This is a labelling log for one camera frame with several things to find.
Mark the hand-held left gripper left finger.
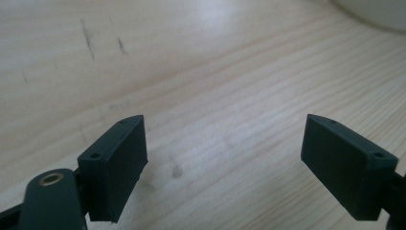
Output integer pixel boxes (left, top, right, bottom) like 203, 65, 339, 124
77, 114, 149, 224

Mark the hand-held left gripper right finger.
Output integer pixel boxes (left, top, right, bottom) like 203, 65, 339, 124
300, 113, 399, 221

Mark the white round bowl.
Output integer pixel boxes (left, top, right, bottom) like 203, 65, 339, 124
331, 0, 406, 35

